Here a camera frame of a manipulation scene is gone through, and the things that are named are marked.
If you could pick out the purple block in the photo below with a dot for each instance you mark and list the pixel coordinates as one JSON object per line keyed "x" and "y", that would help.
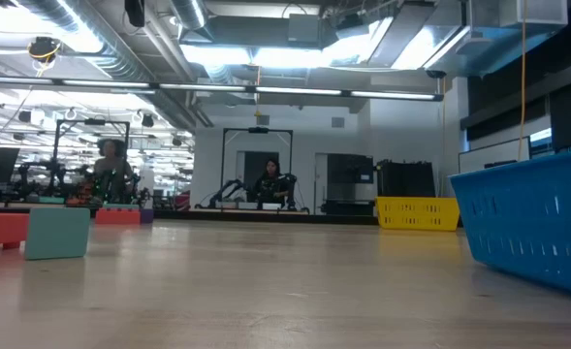
{"x": 146, "y": 216}

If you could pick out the black aluminium table frame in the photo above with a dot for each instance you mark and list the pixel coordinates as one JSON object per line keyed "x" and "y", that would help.
{"x": 246, "y": 218}

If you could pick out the dark red box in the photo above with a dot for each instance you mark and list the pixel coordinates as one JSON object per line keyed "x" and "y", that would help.
{"x": 182, "y": 199}

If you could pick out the black storage cabinet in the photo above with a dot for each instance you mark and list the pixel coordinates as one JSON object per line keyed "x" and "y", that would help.
{"x": 406, "y": 178}

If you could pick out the person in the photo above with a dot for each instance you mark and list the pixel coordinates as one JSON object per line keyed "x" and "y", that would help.
{"x": 271, "y": 184}
{"x": 113, "y": 169}

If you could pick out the grey wall vent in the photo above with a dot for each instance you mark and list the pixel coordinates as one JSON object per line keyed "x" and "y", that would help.
{"x": 263, "y": 119}
{"x": 338, "y": 122}

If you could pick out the distant black gantry frame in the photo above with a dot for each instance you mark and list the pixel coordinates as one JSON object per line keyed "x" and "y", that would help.
{"x": 258, "y": 130}
{"x": 93, "y": 121}

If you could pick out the blue plastic basket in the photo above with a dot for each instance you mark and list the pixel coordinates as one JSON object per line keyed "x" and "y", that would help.
{"x": 532, "y": 218}

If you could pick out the yellow plastic basket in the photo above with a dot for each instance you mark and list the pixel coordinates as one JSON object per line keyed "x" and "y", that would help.
{"x": 418, "y": 213}

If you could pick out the long white light bar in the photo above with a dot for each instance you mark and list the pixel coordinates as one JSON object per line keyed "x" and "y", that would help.
{"x": 217, "y": 87}

